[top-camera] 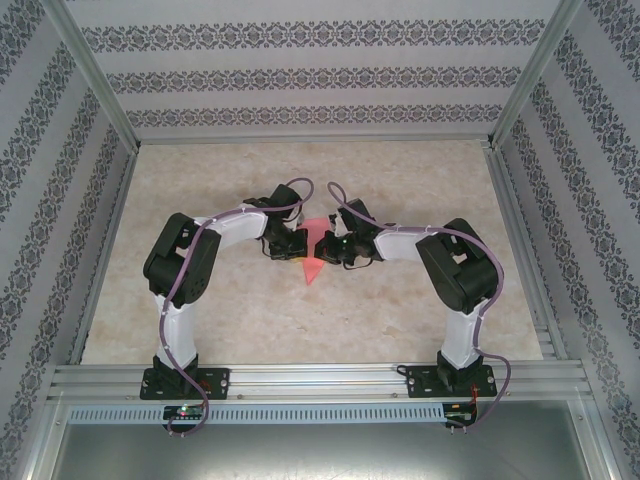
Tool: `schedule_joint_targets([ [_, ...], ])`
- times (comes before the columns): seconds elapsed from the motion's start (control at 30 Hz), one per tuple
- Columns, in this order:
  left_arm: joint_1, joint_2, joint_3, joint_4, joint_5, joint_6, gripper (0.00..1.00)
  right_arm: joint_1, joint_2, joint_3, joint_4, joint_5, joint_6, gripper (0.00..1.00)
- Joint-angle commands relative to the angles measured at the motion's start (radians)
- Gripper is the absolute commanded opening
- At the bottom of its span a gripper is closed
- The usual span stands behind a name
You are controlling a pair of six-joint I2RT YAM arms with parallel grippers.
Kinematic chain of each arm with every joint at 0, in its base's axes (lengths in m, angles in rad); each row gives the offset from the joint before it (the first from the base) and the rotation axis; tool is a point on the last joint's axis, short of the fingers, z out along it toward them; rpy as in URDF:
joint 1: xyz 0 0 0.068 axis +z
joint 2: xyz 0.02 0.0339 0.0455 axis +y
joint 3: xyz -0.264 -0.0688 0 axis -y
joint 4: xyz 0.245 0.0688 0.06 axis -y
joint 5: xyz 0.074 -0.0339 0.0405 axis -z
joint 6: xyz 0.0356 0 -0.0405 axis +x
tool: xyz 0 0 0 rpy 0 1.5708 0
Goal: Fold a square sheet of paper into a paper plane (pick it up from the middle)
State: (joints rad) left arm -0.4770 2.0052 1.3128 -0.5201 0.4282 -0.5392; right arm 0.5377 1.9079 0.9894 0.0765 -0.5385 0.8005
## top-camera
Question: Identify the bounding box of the pink paper sheet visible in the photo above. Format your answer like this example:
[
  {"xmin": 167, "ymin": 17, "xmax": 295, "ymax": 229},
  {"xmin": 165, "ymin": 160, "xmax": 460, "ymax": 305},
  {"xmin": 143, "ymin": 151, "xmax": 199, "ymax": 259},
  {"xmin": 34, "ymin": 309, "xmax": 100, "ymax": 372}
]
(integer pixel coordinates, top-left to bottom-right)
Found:
[{"xmin": 299, "ymin": 217, "xmax": 330, "ymax": 288}]

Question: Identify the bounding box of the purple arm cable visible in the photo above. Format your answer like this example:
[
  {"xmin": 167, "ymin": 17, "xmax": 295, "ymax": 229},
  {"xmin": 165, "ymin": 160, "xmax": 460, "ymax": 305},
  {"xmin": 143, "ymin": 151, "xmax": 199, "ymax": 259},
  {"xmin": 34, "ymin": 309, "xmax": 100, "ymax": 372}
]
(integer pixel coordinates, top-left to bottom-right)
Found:
[
  {"xmin": 327, "ymin": 180, "xmax": 512, "ymax": 434},
  {"xmin": 157, "ymin": 177, "xmax": 316, "ymax": 439}
]

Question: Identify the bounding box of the aluminium frame post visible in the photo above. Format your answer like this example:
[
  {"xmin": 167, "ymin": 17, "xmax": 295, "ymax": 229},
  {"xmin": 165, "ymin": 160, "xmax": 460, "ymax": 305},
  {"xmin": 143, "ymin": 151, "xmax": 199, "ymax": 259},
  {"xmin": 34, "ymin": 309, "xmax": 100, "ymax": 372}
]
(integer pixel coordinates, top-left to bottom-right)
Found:
[
  {"xmin": 42, "ymin": 0, "xmax": 142, "ymax": 151},
  {"xmin": 487, "ymin": 0, "xmax": 586, "ymax": 149}
]

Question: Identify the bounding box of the aluminium cross rail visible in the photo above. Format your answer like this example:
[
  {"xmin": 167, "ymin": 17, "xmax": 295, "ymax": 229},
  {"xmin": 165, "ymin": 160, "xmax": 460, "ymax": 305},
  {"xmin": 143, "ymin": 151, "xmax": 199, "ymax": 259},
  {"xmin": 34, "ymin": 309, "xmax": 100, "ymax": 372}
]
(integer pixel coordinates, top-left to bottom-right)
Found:
[{"xmin": 134, "ymin": 133, "xmax": 496, "ymax": 147}]

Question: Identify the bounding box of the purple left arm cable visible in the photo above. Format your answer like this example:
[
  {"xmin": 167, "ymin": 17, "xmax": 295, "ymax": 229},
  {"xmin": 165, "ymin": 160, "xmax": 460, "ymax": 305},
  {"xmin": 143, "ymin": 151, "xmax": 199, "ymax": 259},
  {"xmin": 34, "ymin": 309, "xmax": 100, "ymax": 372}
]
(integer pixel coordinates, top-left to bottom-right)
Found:
[{"xmin": 157, "ymin": 177, "xmax": 316, "ymax": 439}]

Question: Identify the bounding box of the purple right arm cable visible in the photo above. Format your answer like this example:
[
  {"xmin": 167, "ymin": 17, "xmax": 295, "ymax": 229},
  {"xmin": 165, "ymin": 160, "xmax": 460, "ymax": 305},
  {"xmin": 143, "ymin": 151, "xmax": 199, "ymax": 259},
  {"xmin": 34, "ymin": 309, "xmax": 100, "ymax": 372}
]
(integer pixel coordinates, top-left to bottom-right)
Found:
[{"xmin": 327, "ymin": 180, "xmax": 512, "ymax": 434}]

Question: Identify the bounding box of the grey slotted cable duct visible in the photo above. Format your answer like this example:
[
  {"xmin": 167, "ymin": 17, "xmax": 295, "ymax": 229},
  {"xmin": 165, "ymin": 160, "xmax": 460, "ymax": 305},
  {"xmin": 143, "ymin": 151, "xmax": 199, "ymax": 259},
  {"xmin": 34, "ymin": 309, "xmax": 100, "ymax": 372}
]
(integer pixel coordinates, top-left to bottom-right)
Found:
[{"xmin": 67, "ymin": 402, "xmax": 449, "ymax": 425}]

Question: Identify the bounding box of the grey sheet metal panel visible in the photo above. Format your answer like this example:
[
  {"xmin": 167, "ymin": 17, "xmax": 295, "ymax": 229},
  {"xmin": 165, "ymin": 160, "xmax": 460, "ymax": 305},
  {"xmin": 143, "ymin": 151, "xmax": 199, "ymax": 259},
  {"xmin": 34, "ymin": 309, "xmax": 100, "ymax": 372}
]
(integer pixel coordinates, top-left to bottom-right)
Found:
[{"xmin": 27, "ymin": 422, "xmax": 616, "ymax": 480}]

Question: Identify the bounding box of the aluminium mounting rail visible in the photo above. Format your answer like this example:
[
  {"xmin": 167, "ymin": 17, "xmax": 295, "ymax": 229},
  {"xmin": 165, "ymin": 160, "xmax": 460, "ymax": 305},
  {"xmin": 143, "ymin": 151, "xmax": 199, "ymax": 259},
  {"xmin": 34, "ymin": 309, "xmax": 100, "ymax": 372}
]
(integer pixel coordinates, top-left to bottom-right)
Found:
[{"xmin": 47, "ymin": 362, "xmax": 597, "ymax": 403}]

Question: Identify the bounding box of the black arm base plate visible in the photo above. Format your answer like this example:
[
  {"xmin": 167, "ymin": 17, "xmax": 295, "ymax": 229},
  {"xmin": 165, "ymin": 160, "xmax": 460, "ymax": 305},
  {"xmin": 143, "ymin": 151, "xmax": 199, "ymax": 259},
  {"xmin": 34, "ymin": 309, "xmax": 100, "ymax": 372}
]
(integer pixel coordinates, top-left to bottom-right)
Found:
[
  {"xmin": 139, "ymin": 367, "xmax": 234, "ymax": 401},
  {"xmin": 407, "ymin": 364, "xmax": 499, "ymax": 400}
]

